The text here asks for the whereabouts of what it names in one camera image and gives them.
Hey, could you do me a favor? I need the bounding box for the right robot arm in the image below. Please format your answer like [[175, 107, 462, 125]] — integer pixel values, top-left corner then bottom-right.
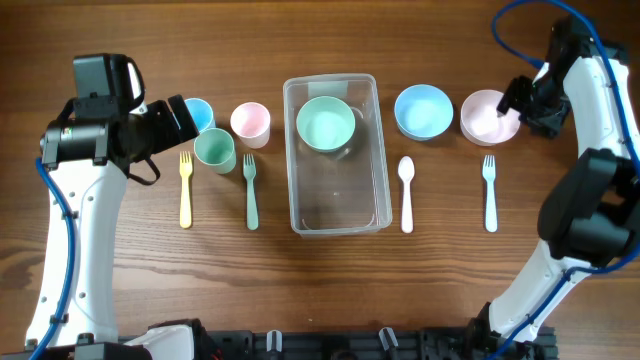
[[483, 15, 639, 343]]

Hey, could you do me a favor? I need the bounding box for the pink plastic cup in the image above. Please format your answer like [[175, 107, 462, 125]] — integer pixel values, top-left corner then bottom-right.
[[230, 102, 271, 149]]

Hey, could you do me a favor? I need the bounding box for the left blue cable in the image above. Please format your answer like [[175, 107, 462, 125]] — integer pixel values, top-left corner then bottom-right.
[[27, 157, 79, 360]]

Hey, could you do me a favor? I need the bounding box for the light blue plastic fork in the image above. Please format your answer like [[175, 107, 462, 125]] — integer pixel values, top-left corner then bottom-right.
[[482, 155, 498, 232]]

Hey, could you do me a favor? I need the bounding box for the green plastic fork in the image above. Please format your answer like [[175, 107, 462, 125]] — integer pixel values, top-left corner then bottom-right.
[[243, 153, 259, 230]]

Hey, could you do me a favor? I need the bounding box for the clear plastic container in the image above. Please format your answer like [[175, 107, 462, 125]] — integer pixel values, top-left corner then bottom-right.
[[283, 73, 392, 237]]

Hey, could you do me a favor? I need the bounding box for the green plastic bowl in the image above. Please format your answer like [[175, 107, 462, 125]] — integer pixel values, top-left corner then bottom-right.
[[296, 96, 356, 153]]

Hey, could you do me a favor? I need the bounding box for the pink plastic bowl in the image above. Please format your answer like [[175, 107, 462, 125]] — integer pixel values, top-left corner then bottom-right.
[[460, 89, 520, 146]]

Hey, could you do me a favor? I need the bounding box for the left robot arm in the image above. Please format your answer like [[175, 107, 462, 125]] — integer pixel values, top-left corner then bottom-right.
[[25, 95, 199, 353]]

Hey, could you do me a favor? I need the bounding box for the white plastic spoon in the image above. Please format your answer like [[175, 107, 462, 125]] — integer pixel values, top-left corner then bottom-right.
[[398, 156, 415, 233]]

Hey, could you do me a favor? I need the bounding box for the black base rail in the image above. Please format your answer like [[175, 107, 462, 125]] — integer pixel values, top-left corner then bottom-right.
[[0, 327, 559, 360]]

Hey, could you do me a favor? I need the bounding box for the blue plastic cup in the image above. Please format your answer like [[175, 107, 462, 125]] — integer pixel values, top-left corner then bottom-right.
[[185, 98, 216, 132]]

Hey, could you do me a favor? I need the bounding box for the blue plastic bowl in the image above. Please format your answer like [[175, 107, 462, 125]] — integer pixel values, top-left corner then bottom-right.
[[394, 84, 454, 141]]

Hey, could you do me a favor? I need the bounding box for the yellow plastic fork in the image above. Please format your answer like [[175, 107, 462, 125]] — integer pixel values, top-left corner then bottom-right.
[[179, 151, 193, 229]]

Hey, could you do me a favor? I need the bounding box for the green plastic cup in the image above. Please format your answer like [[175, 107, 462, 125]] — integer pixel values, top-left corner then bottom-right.
[[194, 128, 236, 174]]

